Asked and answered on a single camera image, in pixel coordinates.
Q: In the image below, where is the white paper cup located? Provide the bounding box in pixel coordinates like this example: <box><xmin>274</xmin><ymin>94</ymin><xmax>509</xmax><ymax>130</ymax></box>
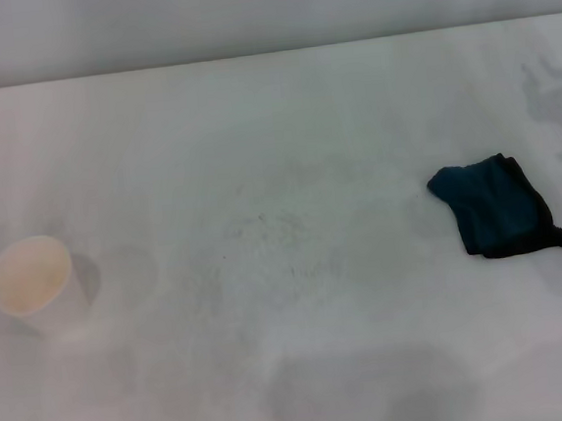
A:
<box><xmin>0</xmin><ymin>231</ymin><xmax>96</xmax><ymax>347</ymax></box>

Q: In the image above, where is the blue rag with black trim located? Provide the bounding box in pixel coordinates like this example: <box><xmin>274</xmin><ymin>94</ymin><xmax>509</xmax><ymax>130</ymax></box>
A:
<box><xmin>424</xmin><ymin>146</ymin><xmax>562</xmax><ymax>275</ymax></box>

